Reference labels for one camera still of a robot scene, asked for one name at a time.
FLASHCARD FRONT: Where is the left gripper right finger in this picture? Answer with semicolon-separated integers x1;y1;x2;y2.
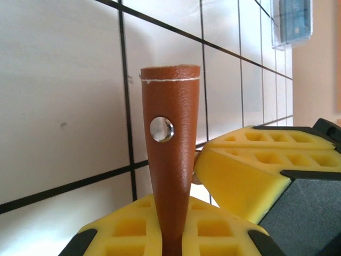
193;118;341;256

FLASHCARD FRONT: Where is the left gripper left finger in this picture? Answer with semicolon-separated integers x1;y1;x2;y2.
58;193;285;256

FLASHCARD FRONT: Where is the brown leather card holder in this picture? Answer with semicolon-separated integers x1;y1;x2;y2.
140;63;202;256

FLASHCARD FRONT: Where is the clear acrylic card stand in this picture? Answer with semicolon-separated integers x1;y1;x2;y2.
269;0;313;52

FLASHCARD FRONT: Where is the blue credit card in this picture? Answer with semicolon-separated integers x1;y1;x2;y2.
278;0;312;43

